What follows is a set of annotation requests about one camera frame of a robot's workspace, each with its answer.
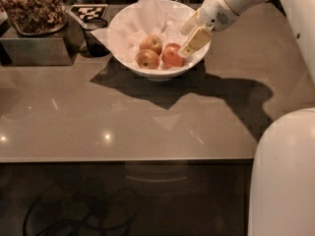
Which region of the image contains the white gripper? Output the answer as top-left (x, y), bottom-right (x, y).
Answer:
top-left (179, 0), bottom-right (238, 57)

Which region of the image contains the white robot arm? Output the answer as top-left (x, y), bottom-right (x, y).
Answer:
top-left (180, 0), bottom-right (315, 236)

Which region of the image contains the red right apple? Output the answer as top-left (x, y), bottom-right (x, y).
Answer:
top-left (161, 43), bottom-right (185, 69)

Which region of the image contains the back apple in bowl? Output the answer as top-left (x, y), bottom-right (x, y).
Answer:
top-left (139, 34), bottom-right (163, 55)

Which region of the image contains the white bowl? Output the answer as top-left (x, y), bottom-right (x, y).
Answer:
top-left (107, 0), bottom-right (213, 83)

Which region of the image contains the front left apple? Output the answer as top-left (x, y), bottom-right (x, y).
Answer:
top-left (136, 49), bottom-right (159, 70)

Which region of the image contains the white paper liner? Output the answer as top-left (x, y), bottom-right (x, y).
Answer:
top-left (90, 0), bottom-right (213, 71)

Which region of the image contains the dark cup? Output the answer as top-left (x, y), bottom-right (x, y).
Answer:
top-left (81, 19), bottom-right (110, 57)

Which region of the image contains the black white marker card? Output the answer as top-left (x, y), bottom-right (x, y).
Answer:
top-left (70, 4), bottom-right (107, 22)

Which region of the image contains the metal box stand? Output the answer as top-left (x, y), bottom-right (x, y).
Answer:
top-left (0, 18), bottom-right (85, 66)

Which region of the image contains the glass jar of snacks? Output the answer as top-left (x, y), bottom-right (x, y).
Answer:
top-left (0, 0), bottom-right (67, 36)

